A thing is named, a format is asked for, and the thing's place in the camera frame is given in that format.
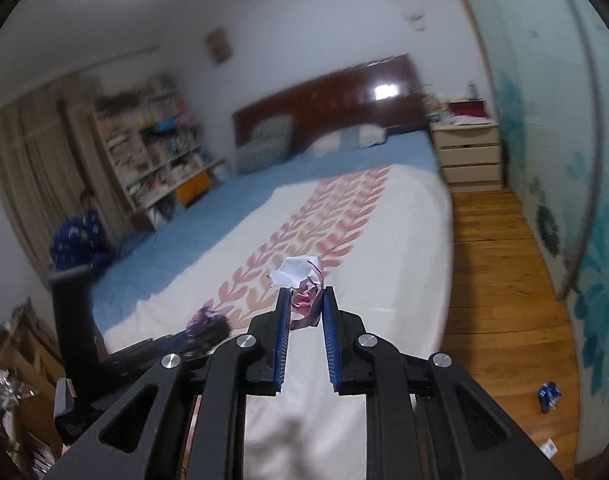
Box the beige nightstand with drawers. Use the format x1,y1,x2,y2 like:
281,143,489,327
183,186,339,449
429,119,505,192

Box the crumpled silver foil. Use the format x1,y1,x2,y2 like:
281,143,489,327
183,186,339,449
0,367,38,412

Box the brown cardboard box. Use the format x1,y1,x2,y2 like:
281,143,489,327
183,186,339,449
0,302,68,443

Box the blue flower sliding door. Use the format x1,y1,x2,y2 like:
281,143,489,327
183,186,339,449
559,0,609,463

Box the grey flower sliding door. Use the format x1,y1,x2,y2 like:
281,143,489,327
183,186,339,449
447,0,601,302

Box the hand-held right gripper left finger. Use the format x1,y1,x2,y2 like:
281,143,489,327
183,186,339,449
43,286,292,480

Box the crushed blue can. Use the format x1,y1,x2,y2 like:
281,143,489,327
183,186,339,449
538,382,563,414

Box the small white pink paper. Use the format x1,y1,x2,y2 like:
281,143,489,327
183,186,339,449
268,256,325,331

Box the beige curtain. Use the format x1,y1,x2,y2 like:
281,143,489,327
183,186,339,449
0,72,116,281

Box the cluttered wooden bookshelf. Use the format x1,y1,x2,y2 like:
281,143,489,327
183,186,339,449
92,77,230,228

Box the purple wrapper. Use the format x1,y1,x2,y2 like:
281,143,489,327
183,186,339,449
187,307,230,336

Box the grey patterned pillow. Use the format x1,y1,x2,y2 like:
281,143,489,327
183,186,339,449
237,115,294,175

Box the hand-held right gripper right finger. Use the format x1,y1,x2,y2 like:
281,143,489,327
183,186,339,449
321,286,565,480

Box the dark wooden headboard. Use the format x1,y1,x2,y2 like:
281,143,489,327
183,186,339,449
233,54,430,161

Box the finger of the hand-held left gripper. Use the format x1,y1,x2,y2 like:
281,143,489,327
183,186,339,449
100,321,231,367

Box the orange storage box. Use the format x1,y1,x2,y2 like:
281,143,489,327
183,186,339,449
176,172,210,206

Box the bed with white blue sheet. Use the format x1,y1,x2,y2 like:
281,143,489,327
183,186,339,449
87,130,457,480

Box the white pillow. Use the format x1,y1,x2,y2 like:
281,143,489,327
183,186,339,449
357,124,388,147
308,132,359,156

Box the red box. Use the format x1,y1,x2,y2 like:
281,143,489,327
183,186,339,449
448,99,487,118

